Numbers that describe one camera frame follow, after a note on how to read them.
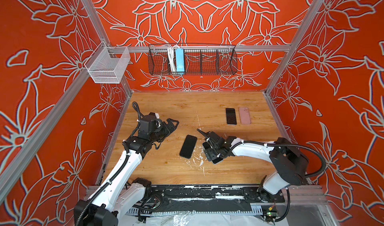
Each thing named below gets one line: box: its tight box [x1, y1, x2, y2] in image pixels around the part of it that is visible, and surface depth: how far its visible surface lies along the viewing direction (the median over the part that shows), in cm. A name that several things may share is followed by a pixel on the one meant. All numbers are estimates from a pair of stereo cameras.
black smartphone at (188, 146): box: [179, 134, 198, 159], surface depth 92 cm
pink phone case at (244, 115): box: [238, 107, 251, 125], surface depth 109 cm
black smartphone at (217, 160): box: [211, 158, 224, 165], surface depth 85 cm
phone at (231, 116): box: [226, 108, 237, 125], surface depth 107 cm
